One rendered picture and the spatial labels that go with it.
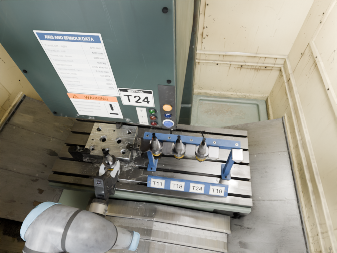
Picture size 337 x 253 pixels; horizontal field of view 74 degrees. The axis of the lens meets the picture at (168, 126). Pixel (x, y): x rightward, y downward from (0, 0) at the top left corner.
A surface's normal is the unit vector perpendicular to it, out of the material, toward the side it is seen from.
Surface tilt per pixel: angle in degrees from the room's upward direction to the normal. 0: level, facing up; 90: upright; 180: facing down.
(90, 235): 43
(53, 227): 11
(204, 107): 0
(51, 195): 24
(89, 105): 90
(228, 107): 0
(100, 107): 90
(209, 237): 8
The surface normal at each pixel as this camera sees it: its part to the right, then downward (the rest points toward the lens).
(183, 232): 0.10, -0.55
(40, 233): -0.04, -0.29
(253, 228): -0.44, -0.56
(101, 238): 0.80, -0.05
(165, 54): -0.14, 0.81
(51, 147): 0.36, -0.50
